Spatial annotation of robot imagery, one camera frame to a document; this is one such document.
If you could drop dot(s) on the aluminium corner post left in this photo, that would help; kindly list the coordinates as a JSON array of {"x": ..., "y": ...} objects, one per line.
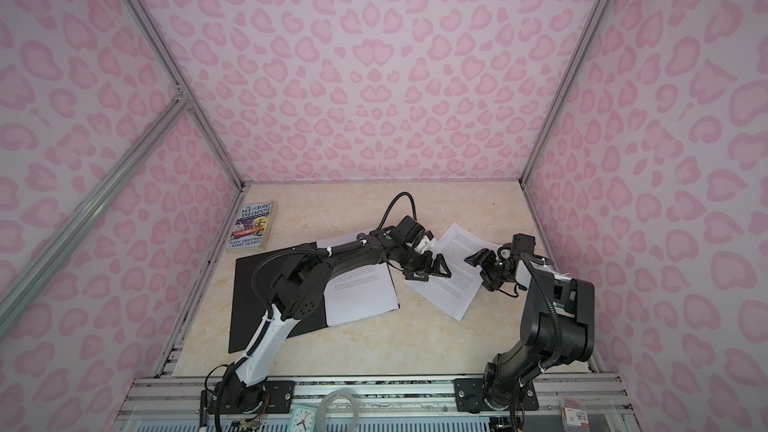
[{"x": 162, "y": 52}]

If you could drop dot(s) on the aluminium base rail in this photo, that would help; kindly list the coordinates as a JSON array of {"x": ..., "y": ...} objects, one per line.
[{"x": 388, "y": 403}]

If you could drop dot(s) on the grey and black file folder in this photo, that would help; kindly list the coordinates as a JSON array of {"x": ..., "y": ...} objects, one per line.
[{"x": 247, "y": 311}]

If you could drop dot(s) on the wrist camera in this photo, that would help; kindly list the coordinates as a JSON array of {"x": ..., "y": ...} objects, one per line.
[
  {"x": 525, "y": 246},
  {"x": 414, "y": 235}
]

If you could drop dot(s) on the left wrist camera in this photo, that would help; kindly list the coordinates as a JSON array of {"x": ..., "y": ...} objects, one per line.
[{"x": 414, "y": 235}]

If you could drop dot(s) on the clear tube loop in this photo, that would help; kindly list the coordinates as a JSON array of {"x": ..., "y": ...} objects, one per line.
[{"x": 338, "y": 401}]

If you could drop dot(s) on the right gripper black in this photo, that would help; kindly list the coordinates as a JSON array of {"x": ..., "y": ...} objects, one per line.
[{"x": 486, "y": 257}]

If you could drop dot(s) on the aluminium diagonal frame bar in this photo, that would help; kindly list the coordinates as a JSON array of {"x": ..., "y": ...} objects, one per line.
[{"x": 38, "y": 273}]

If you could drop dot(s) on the red white label box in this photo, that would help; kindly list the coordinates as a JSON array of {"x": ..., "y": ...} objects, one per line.
[{"x": 574, "y": 416}]

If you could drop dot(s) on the colourful paperback book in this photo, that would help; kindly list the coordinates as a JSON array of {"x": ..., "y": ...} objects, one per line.
[{"x": 251, "y": 227}]

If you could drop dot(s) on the small teal clock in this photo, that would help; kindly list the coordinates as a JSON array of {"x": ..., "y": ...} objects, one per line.
[{"x": 302, "y": 419}]

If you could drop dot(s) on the aluminium corner post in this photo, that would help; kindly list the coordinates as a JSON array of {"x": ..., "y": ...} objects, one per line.
[
  {"x": 586, "y": 39},
  {"x": 162, "y": 52}
]

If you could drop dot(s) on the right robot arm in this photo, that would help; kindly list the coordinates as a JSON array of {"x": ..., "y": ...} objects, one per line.
[{"x": 557, "y": 326}]

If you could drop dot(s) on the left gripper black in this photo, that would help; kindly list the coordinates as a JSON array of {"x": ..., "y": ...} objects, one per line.
[{"x": 440, "y": 261}]

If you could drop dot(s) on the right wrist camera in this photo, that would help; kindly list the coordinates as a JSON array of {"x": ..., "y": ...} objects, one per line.
[{"x": 525, "y": 246}]

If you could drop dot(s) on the aluminium corner post right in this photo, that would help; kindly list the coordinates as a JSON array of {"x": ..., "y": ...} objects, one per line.
[{"x": 586, "y": 39}]

